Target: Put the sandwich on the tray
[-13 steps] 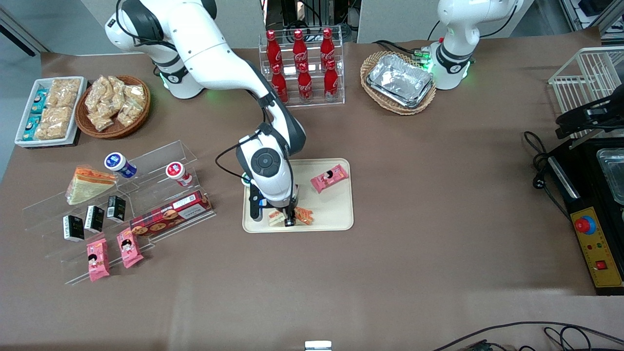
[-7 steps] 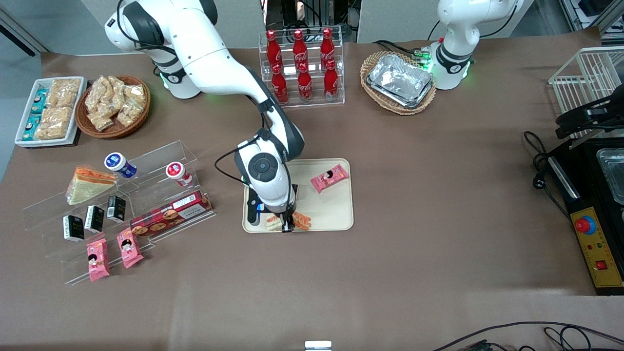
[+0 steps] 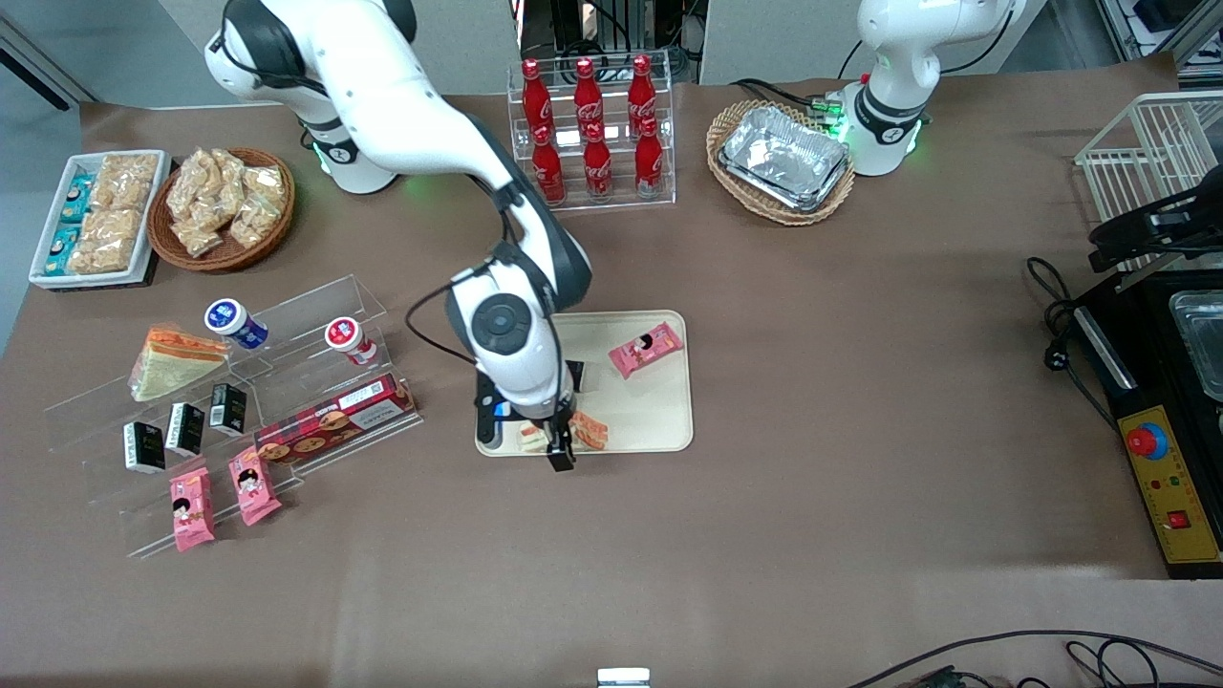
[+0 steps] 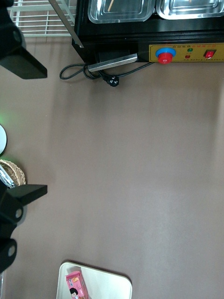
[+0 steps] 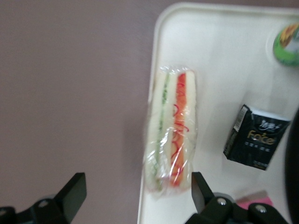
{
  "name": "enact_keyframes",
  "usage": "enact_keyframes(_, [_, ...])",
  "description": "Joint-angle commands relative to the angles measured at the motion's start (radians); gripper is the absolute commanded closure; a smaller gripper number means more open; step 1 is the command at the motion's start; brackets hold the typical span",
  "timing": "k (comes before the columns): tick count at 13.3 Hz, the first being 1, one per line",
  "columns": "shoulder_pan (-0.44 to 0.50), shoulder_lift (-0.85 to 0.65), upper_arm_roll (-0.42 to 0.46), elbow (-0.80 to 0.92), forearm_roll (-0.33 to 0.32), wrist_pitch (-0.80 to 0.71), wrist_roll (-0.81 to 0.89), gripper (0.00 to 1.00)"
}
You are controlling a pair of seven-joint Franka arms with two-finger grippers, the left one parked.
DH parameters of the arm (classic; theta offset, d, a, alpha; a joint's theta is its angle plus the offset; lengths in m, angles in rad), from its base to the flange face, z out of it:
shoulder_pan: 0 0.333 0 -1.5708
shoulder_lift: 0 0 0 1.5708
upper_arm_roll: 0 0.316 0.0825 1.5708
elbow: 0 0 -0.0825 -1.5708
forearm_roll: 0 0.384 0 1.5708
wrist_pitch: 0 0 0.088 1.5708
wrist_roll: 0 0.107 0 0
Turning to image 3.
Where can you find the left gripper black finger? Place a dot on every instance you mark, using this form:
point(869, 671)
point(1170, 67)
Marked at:
point(1118, 244)

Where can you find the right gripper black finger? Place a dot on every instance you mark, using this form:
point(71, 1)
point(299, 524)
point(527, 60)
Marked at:
point(568, 425)
point(562, 457)

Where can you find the triangle sandwich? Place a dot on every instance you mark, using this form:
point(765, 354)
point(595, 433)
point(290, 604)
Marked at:
point(177, 365)
point(592, 430)

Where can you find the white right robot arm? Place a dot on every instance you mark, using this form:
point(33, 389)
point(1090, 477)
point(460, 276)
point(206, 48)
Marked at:
point(401, 105)

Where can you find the beige plastic tray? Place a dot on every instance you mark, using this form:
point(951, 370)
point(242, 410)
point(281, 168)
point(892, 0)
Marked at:
point(650, 411)

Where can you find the aluminium foil tray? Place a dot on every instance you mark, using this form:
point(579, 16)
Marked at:
point(783, 158)

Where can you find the white rectangular tray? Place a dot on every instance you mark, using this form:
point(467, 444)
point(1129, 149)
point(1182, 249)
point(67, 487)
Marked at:
point(158, 201)

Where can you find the black snack packet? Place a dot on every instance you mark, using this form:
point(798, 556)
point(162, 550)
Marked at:
point(576, 376)

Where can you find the pink cartoon snack bar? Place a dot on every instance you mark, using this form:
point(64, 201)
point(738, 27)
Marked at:
point(192, 508)
point(645, 350)
point(253, 485)

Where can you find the black sealing machine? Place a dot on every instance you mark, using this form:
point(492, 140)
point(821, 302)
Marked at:
point(1137, 382)

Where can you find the red cookie box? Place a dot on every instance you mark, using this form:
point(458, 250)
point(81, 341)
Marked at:
point(334, 420)

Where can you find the red lid white bottle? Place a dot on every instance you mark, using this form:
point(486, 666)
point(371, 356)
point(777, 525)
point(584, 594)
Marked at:
point(348, 339)

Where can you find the red emergency stop button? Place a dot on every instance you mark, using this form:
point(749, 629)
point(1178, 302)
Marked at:
point(1147, 441)

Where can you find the clear acrylic stepped shelf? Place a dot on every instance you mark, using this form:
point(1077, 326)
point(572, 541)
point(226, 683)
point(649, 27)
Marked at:
point(315, 306)

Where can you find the clear acrylic bottle rack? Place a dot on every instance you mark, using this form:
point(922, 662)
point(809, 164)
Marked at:
point(621, 205)

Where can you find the small silver white device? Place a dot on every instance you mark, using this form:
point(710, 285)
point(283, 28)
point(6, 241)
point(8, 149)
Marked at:
point(623, 678)

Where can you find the red cola bottle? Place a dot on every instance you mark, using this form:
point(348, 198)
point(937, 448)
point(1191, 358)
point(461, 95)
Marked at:
point(598, 167)
point(641, 91)
point(587, 94)
point(649, 164)
point(535, 96)
point(547, 170)

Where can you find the small black white carton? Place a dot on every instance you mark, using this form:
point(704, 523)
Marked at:
point(227, 409)
point(184, 429)
point(144, 447)

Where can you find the blue lid white bottle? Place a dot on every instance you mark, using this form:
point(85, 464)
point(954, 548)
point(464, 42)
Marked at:
point(234, 322)

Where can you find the light wicker basket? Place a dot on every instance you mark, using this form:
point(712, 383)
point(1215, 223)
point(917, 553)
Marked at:
point(783, 215)

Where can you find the clear bag of snacks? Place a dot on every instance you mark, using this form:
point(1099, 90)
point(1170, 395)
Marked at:
point(252, 222)
point(227, 177)
point(268, 183)
point(198, 239)
point(189, 186)

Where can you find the brown wicker basket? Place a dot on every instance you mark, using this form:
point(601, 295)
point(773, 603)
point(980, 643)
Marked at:
point(225, 258)

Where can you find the wrapped cracker pack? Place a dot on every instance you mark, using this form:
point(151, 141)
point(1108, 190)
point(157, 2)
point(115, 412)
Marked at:
point(100, 256)
point(113, 225)
point(126, 180)

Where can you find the small blue snack packet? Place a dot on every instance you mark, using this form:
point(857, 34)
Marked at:
point(61, 248)
point(76, 201)

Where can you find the aluminium frame shelf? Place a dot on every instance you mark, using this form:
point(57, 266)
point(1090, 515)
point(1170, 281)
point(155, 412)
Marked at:
point(1156, 29)

